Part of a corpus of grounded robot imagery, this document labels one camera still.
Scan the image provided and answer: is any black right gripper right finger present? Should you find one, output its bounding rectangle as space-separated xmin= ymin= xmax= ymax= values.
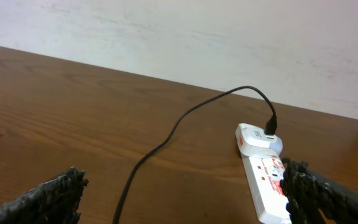
xmin=280 ymin=157 xmax=358 ymax=223

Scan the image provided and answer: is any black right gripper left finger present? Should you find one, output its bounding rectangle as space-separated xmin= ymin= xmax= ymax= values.
xmin=0 ymin=167 xmax=88 ymax=224

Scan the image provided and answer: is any black USB charging cable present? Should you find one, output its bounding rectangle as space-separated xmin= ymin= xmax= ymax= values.
xmin=0 ymin=85 xmax=278 ymax=224

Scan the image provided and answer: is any white USB charger adapter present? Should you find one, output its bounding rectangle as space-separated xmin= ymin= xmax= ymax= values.
xmin=235 ymin=123 xmax=283 ymax=158

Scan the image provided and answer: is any white power strip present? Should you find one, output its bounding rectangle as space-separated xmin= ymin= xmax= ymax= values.
xmin=242 ymin=156 xmax=291 ymax=224

